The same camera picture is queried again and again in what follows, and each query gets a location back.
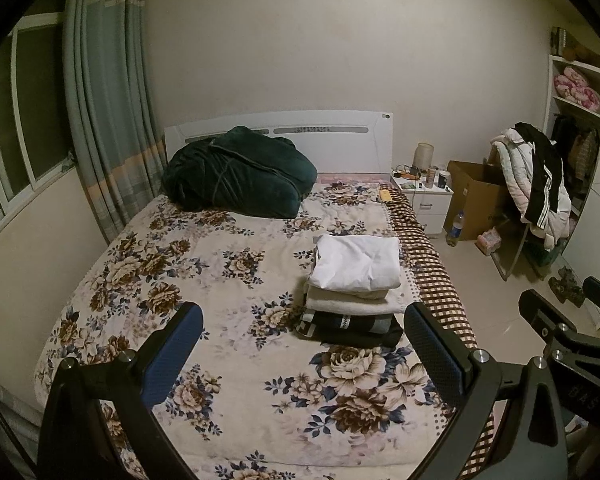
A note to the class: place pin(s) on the wooden chair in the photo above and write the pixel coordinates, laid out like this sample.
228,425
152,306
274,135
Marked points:
512,257

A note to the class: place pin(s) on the pink bedsheet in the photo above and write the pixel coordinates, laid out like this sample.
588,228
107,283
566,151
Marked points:
350,178

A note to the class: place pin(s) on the black patterned folded garment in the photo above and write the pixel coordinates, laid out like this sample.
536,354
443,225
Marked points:
325,321

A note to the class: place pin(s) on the printed carton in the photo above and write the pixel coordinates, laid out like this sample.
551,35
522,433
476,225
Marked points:
560,40

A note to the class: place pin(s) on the brown bag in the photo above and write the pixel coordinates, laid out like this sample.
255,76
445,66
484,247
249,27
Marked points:
587,55

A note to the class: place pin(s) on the yellow packet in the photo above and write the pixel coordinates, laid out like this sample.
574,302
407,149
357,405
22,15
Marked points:
384,194

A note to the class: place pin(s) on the black white-striped garment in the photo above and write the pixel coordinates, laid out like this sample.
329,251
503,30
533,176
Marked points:
545,175

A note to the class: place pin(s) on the pink tissue pack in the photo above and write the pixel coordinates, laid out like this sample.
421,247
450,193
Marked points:
489,240

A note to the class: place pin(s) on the white padded jacket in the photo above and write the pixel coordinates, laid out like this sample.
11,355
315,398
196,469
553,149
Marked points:
512,170

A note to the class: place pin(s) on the white folded garment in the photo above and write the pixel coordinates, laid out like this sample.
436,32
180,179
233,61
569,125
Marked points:
355,306

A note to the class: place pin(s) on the plastic water bottle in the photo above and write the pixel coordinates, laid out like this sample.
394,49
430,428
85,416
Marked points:
455,230

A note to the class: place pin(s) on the dark green quilt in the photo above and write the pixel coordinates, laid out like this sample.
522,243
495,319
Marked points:
230,175

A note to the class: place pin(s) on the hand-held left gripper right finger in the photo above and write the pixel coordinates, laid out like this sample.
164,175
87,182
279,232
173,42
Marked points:
432,355

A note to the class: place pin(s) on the black striped folded garment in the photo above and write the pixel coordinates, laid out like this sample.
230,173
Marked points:
360,339

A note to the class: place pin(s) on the brown shoe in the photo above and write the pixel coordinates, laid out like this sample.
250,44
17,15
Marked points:
560,287
575,290

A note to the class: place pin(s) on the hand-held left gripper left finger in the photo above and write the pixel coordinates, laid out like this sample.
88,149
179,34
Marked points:
172,360

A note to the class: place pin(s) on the dark mug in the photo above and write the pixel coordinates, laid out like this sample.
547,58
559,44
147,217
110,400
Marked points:
444,180

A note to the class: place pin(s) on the large cardboard box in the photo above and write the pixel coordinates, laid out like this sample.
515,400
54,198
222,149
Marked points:
475,195

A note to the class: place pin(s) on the white framed window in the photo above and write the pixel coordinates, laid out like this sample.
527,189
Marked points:
30,125

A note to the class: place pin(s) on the pink floral quilt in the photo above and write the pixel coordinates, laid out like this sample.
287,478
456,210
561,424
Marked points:
577,90

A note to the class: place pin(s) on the floral bedspread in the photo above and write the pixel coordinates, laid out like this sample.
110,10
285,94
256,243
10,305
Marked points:
230,270

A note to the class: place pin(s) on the grey-green curtain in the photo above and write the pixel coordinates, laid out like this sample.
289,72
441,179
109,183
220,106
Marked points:
110,110

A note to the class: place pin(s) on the brown checked blanket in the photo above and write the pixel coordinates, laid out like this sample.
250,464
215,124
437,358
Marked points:
440,280

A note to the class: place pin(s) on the white t-shirt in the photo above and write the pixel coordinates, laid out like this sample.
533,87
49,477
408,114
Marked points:
355,260

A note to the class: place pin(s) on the cream folded garment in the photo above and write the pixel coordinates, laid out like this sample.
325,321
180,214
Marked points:
330,294

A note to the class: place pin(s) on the white nightstand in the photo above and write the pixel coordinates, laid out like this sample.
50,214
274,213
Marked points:
430,205

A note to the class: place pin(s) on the white bed headboard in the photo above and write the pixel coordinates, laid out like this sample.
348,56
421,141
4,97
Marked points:
340,150

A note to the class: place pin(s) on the brown tin can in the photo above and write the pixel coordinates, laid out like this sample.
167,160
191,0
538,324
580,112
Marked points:
432,177

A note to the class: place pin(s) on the green plastic bin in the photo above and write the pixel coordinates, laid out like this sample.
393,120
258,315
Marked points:
550,255

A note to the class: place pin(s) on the beige table lamp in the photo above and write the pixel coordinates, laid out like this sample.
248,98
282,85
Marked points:
424,155

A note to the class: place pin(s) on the hanging dark clothes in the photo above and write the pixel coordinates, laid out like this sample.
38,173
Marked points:
575,145

